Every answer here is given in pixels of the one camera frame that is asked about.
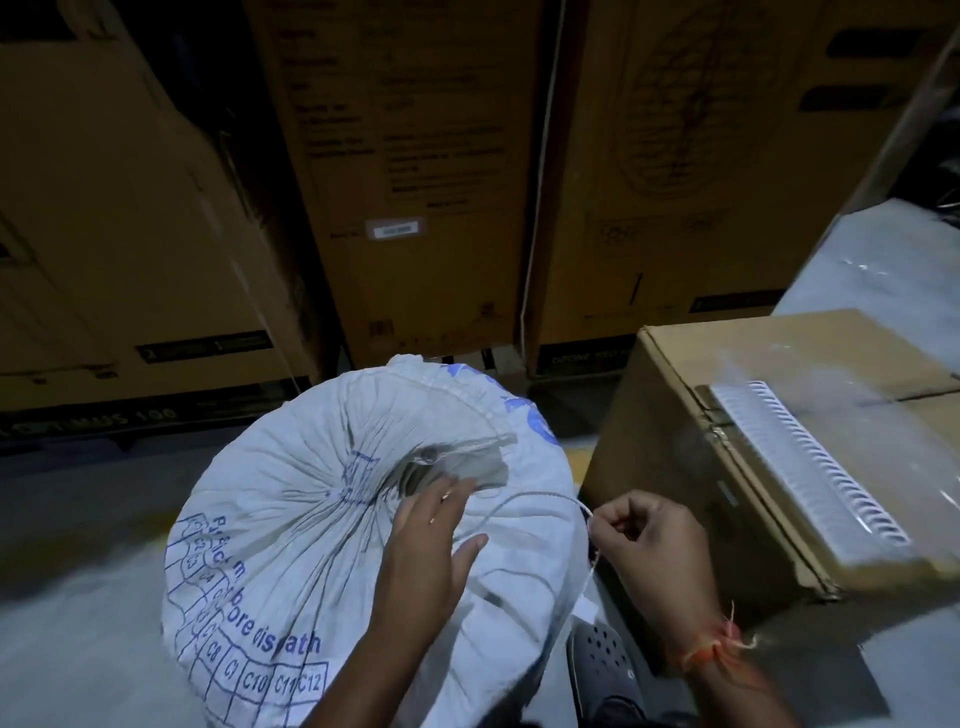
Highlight white woven sack blue print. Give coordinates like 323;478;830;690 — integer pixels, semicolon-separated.
161;354;594;728

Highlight grey metal rack post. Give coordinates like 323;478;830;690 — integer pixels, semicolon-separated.
843;36;960;230

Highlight clear bag with white ribbed part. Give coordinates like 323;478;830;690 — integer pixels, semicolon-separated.
693;341;960;575

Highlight small plain cardboard box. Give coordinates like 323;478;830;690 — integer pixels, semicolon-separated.
579;308;960;680

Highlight thin white string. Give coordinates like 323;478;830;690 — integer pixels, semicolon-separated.
378;491;603;680

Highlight grey perforated clog shoe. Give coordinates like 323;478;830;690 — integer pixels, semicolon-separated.
567;621;650;728

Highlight clear plastic pouch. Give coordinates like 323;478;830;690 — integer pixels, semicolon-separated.
393;433;520;498

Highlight person's left hand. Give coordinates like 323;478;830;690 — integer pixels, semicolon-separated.
371;477;491;633

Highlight tall cardboard box black strips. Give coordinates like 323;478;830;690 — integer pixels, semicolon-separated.
0;0;325;444

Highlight white packing strap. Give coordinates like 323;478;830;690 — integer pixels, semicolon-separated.
516;0;569;350

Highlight tall cardboard box fan drawing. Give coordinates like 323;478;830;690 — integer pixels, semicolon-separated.
522;0;960;378

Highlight person's left forearm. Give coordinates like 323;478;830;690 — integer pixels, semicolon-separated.
300;619;451;728

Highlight person's right hand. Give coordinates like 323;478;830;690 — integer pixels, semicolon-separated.
588;490;726;655

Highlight tall cardboard box printed text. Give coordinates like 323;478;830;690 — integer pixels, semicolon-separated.
243;0;560;367

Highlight orange thread wristband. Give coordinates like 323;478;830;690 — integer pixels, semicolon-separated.
677;602;760;676

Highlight person's right forearm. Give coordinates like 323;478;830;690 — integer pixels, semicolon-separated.
675;631;807;728

